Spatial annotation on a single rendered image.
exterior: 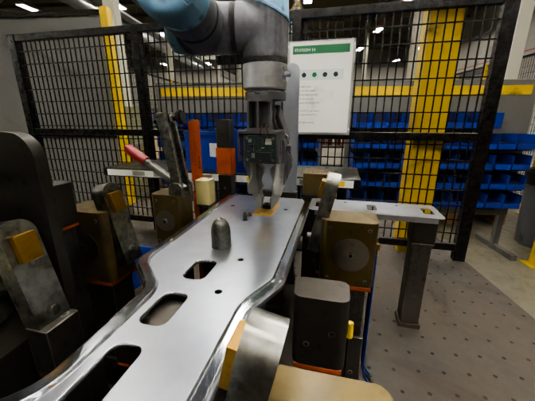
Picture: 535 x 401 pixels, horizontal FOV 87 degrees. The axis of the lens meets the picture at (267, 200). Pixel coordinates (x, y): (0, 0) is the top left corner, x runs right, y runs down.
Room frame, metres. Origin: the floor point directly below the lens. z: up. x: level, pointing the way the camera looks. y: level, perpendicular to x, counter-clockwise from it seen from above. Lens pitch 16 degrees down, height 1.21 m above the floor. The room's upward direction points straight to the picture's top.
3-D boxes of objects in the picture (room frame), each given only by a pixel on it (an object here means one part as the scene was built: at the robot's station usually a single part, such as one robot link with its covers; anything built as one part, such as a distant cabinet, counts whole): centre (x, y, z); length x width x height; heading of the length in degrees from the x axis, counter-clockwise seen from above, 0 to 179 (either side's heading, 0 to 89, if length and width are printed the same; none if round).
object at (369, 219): (0.45, -0.15, 0.87); 0.12 x 0.07 x 0.35; 76
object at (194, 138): (0.69, 0.17, 0.95); 0.03 x 0.01 x 0.50; 166
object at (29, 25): (2.50, 1.82, 1.00); 1.34 x 0.14 x 2.00; 85
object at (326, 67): (1.07, -0.18, 1.30); 0.23 x 0.02 x 0.31; 76
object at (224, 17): (0.51, 0.10, 1.34); 0.11 x 0.11 x 0.08; 88
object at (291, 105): (0.81, -0.03, 1.17); 0.12 x 0.01 x 0.34; 76
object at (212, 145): (1.02, 0.12, 1.10); 0.30 x 0.17 x 0.13; 67
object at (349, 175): (1.02, 0.14, 1.02); 0.90 x 0.22 x 0.03; 76
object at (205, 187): (0.66, 0.15, 0.88); 0.04 x 0.04 x 0.37; 76
